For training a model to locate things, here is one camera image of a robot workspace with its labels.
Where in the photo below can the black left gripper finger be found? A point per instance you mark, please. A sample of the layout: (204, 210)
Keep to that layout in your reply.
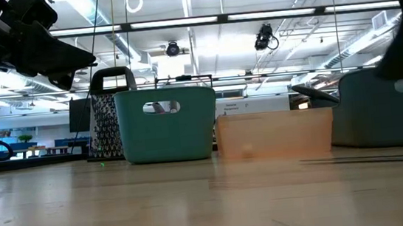
(47, 55)
(63, 81)

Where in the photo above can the black monitor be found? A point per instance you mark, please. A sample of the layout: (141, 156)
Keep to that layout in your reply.
(77, 115)

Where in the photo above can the small green plant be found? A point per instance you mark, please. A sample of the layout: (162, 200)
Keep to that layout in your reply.
(25, 138)

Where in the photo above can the wooden bench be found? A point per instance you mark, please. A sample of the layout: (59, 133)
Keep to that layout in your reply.
(38, 149)

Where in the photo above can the blue shelf unit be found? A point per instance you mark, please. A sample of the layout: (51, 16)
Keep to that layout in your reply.
(3, 137)

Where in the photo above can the black crossbar with light strips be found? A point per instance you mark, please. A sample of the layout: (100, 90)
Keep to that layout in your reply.
(222, 18)

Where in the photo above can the teal plastic bin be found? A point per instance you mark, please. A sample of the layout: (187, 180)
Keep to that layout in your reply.
(170, 138)

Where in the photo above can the white sign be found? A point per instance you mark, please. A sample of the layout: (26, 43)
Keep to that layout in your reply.
(260, 105)

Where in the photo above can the blue-grey plastic bin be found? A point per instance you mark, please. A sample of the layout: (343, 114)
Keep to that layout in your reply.
(369, 119)

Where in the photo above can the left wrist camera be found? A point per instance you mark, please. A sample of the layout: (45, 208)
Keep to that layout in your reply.
(36, 12)

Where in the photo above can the round black ceiling camera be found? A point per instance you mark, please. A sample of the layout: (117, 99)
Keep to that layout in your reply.
(172, 49)

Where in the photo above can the thin black metal frame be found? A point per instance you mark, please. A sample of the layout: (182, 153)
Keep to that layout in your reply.
(183, 78)

